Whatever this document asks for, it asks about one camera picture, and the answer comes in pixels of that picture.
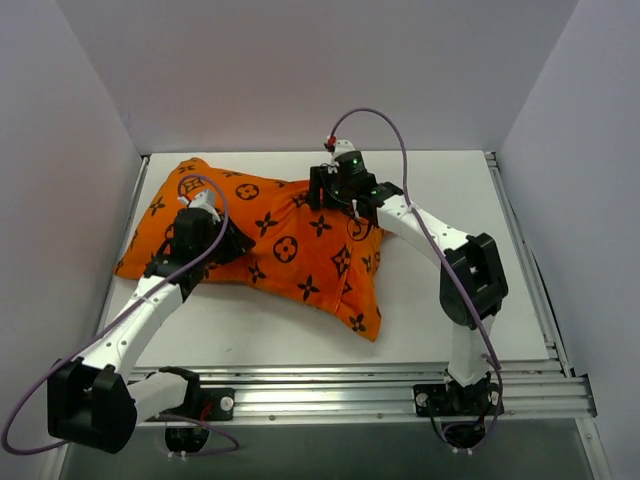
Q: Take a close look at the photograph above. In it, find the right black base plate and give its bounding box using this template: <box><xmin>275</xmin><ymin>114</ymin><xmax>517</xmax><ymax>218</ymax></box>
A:
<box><xmin>412</xmin><ymin>380</ymin><xmax>504</xmax><ymax>417</ymax></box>

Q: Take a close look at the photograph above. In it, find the orange patterned pillowcase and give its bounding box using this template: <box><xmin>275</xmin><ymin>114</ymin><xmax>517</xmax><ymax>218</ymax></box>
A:
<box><xmin>114</xmin><ymin>157</ymin><xmax>385</xmax><ymax>341</ymax></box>

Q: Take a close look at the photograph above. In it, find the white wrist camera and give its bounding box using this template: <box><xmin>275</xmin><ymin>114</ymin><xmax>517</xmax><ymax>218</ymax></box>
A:
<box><xmin>324</xmin><ymin>135</ymin><xmax>356</xmax><ymax>165</ymax></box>
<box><xmin>178</xmin><ymin>189</ymin><xmax>219</xmax><ymax>218</ymax></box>

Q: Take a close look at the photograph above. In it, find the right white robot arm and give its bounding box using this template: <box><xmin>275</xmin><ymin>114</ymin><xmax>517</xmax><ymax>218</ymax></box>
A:
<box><xmin>308</xmin><ymin>145</ymin><xmax>508</xmax><ymax>413</ymax></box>

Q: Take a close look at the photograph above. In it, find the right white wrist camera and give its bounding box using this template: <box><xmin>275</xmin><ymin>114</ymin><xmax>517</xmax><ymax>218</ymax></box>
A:
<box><xmin>324</xmin><ymin>135</ymin><xmax>356</xmax><ymax>165</ymax></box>

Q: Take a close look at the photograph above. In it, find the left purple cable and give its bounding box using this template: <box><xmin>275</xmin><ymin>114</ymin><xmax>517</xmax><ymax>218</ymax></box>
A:
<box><xmin>0</xmin><ymin>173</ymin><xmax>240</xmax><ymax>457</ymax></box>

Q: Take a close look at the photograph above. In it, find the purple cable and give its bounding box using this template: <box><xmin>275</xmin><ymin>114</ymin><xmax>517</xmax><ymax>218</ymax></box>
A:
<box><xmin>329</xmin><ymin>107</ymin><xmax>502</xmax><ymax>371</ymax></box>
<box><xmin>0</xmin><ymin>173</ymin><xmax>240</xmax><ymax>457</ymax></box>

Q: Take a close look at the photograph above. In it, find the aluminium frame rail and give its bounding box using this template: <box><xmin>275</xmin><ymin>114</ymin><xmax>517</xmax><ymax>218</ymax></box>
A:
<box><xmin>131</xmin><ymin>361</ymin><xmax>596</xmax><ymax>425</ymax></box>

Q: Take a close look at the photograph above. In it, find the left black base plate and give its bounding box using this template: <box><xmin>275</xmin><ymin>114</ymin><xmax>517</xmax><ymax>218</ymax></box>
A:
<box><xmin>160</xmin><ymin>387</ymin><xmax>236</xmax><ymax>421</ymax></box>

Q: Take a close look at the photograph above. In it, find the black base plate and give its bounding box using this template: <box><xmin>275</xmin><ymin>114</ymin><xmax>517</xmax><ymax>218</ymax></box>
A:
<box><xmin>412</xmin><ymin>380</ymin><xmax>504</xmax><ymax>417</ymax></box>
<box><xmin>160</xmin><ymin>387</ymin><xmax>236</xmax><ymax>421</ymax></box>

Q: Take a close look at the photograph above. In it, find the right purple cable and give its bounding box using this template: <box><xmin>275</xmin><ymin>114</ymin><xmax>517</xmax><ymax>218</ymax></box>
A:
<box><xmin>329</xmin><ymin>107</ymin><xmax>502</xmax><ymax>371</ymax></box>

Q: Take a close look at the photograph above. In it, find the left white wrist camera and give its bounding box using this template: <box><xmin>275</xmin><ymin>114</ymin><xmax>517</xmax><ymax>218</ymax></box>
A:
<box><xmin>178</xmin><ymin>189</ymin><xmax>219</xmax><ymax>218</ymax></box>

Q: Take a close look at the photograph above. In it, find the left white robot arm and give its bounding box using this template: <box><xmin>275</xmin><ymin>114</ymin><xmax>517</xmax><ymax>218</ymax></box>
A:
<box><xmin>47</xmin><ymin>207</ymin><xmax>255</xmax><ymax>454</ymax></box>

